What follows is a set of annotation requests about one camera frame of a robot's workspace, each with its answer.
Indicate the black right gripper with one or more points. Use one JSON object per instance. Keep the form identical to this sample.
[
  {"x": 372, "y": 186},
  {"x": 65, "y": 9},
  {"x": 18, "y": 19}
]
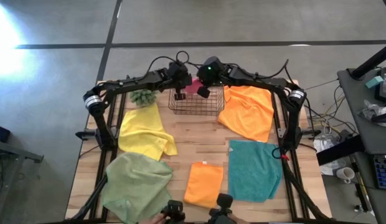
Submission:
[{"x": 211, "y": 73}]

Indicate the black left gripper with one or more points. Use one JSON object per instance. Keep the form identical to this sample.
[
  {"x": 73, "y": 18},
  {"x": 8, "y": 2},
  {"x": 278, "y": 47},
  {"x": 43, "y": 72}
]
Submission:
[{"x": 180, "y": 76}]

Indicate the pink microfiber towel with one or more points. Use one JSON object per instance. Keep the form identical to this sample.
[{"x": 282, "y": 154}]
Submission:
[{"x": 193, "y": 87}]

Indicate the orange microfiber towel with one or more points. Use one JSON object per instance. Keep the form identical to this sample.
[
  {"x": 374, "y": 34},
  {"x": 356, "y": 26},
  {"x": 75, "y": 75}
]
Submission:
[
  {"x": 202, "y": 186},
  {"x": 246, "y": 112}
]

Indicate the teal microfiber towel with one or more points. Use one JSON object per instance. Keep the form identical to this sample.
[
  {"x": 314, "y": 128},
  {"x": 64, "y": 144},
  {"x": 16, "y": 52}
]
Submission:
[{"x": 255, "y": 171}]

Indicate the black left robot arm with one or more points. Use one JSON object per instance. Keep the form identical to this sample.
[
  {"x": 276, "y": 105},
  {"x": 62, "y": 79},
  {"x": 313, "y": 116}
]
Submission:
[{"x": 134, "y": 84}]

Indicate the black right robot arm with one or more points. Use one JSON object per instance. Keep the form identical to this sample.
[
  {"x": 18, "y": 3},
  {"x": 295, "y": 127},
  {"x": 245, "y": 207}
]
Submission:
[{"x": 258, "y": 81}]

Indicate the yellow microfiber towel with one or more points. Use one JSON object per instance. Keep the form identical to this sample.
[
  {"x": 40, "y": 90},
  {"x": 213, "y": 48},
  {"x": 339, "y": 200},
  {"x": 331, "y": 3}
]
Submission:
[{"x": 143, "y": 133}]

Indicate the light green microfiber towel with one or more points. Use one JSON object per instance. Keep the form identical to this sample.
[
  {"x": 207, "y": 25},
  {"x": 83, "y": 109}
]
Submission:
[{"x": 134, "y": 186}]

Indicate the green artificial plant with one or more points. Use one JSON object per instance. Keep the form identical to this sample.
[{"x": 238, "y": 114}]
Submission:
[{"x": 143, "y": 97}]

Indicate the person's hand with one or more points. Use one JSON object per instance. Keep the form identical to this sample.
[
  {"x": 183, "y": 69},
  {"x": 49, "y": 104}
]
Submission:
[{"x": 152, "y": 219}]

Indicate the black desk support beam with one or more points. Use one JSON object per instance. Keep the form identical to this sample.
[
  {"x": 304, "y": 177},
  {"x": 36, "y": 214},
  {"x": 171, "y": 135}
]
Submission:
[{"x": 339, "y": 152}]

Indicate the black round pole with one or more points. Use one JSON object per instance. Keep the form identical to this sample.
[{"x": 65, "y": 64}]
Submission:
[{"x": 372, "y": 60}]

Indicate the small teal box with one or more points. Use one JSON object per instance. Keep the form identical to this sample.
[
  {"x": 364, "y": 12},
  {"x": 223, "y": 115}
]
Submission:
[{"x": 374, "y": 82}]

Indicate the white mug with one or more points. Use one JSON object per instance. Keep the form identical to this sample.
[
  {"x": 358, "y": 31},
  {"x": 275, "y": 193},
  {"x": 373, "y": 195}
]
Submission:
[{"x": 345, "y": 174}]

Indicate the clear plastic bag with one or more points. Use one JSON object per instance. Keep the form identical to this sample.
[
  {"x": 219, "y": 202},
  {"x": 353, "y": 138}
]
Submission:
[{"x": 376, "y": 110}]

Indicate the grey side desk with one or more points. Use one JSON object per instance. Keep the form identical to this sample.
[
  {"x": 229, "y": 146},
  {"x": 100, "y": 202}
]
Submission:
[{"x": 376, "y": 140}]

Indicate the black device with blue light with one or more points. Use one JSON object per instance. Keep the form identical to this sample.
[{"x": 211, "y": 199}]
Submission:
[{"x": 1, "y": 133}]

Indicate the dark grey side table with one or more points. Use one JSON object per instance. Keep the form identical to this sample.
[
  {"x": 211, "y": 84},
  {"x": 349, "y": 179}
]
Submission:
[{"x": 6, "y": 186}]

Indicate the black aluminium table frame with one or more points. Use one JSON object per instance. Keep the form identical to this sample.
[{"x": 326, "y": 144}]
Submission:
[{"x": 289, "y": 175}]

